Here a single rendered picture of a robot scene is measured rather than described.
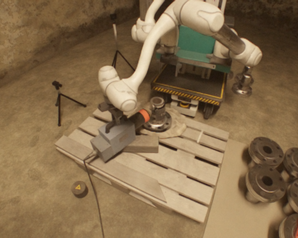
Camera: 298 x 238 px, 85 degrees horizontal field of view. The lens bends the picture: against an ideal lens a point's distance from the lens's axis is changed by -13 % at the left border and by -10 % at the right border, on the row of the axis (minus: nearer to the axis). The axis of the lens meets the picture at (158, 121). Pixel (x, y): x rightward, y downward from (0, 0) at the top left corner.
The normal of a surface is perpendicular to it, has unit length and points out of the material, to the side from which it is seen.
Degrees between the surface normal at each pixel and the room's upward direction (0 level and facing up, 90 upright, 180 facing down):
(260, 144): 0
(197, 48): 90
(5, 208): 0
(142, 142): 0
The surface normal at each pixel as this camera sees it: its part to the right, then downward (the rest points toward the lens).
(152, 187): 0.03, -0.71
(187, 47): -0.34, 0.66
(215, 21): 0.50, 0.58
